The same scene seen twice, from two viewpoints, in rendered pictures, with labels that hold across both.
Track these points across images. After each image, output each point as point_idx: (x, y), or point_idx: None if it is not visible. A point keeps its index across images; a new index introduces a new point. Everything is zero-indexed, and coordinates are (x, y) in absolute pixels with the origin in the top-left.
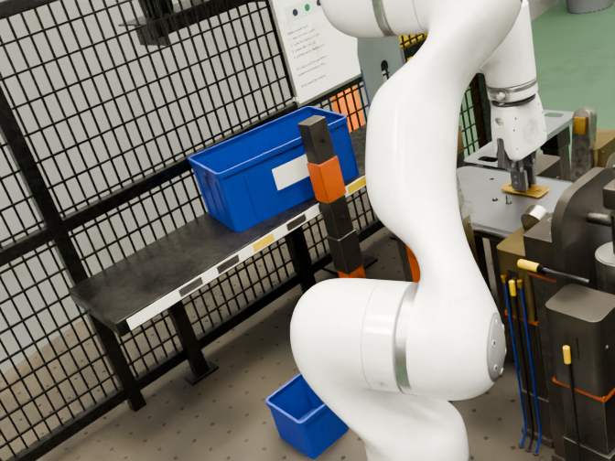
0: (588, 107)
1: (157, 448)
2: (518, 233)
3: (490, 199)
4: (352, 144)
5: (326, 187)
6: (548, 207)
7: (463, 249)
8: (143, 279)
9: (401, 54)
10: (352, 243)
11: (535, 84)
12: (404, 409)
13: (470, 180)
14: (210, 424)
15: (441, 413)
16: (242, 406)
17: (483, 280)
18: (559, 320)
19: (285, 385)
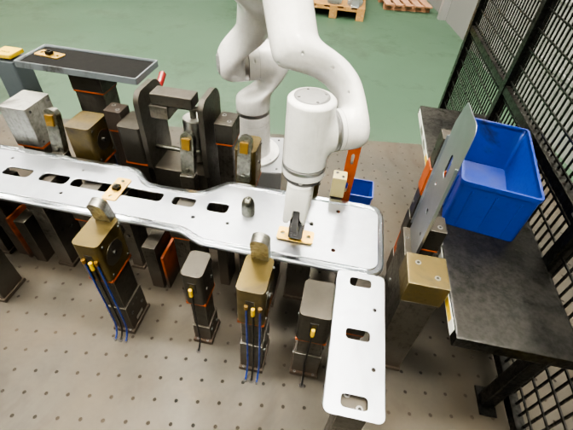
0: (257, 239)
1: (413, 180)
2: (254, 146)
3: (315, 223)
4: (518, 272)
5: (422, 173)
6: (268, 219)
7: (228, 38)
8: (450, 124)
9: (455, 174)
10: (406, 221)
11: (282, 165)
12: (251, 85)
13: (350, 246)
14: (405, 195)
15: (242, 93)
16: (402, 206)
17: (224, 53)
18: None
19: (372, 189)
